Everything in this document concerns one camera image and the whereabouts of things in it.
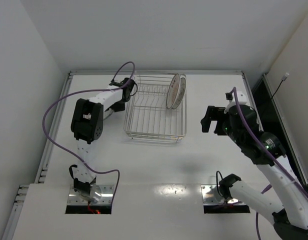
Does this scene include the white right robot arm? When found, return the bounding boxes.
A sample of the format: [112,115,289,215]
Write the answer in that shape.
[200,88,308,240]

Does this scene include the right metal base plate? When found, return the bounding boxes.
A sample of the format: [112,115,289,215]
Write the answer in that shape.
[200,184,244,207]

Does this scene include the metal wire dish rack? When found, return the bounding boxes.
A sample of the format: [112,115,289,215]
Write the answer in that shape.
[123,73,187,144]

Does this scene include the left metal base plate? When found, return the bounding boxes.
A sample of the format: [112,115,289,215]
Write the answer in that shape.
[67,185,114,206]

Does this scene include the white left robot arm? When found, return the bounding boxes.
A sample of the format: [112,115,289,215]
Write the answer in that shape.
[70,77,137,202]

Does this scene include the black wall cable white plug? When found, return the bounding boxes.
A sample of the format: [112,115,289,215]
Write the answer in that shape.
[270,72,290,100]

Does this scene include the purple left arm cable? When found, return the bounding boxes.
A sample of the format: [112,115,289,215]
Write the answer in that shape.
[42,61,136,213]

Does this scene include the metal base plate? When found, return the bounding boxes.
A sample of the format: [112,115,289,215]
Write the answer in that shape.
[200,184,244,207]
[67,185,114,206]

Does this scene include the orange patterned white plate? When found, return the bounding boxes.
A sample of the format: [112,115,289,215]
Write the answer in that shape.
[166,73,181,109]

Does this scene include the black line patterned plate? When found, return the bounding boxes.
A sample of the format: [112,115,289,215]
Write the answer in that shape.
[171,77,186,109]

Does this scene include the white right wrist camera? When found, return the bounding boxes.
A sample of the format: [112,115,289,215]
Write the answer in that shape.
[224,91,248,113]

